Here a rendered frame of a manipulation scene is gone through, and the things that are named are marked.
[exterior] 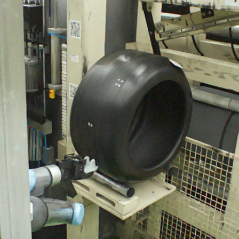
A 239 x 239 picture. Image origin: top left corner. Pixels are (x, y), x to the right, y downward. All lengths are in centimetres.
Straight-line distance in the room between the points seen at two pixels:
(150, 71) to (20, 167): 130
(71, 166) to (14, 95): 126
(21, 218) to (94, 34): 155
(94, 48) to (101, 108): 41
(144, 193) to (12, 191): 162
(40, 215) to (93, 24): 98
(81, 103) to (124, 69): 21
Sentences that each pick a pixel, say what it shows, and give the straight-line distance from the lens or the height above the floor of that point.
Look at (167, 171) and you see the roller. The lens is 189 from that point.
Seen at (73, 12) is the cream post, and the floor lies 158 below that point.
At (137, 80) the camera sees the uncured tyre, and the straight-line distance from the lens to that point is 152.
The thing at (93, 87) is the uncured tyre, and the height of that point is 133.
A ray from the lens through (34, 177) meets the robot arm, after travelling 141.
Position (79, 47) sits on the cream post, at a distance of 182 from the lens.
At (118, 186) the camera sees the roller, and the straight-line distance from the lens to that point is 172.
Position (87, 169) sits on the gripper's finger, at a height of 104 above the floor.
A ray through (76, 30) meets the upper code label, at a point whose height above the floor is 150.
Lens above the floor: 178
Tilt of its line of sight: 21 degrees down
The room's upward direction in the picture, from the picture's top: 3 degrees clockwise
